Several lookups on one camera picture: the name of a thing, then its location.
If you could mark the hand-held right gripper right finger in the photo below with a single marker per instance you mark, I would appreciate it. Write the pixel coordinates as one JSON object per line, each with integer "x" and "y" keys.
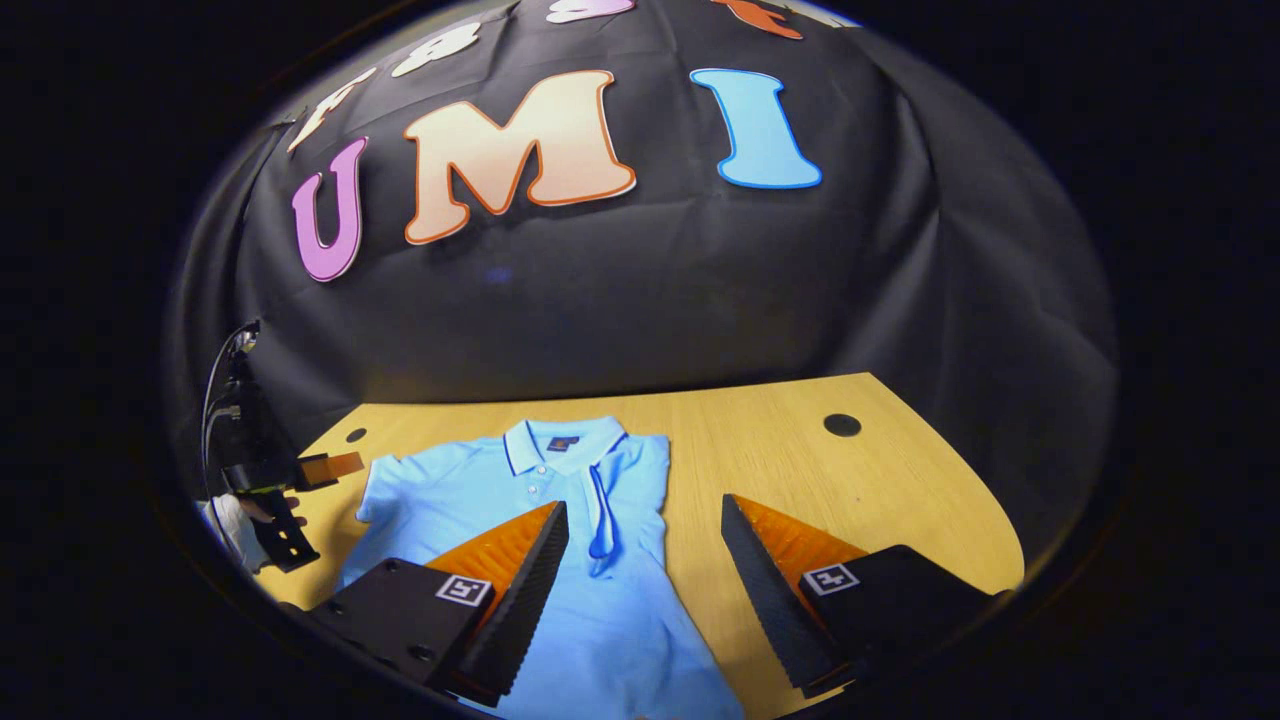
{"x": 770, "y": 610}

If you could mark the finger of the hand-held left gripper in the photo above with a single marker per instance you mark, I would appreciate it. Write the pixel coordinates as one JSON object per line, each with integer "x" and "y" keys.
{"x": 335, "y": 468}

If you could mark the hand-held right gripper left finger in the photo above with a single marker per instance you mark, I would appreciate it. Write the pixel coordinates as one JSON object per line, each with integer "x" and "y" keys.
{"x": 520, "y": 620}

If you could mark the light blue T-shirt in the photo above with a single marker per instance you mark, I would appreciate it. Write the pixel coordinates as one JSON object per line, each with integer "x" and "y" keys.
{"x": 450, "y": 500}

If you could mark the black backdrop cloth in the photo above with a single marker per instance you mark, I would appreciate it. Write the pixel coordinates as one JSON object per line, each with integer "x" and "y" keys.
{"x": 640, "y": 300}

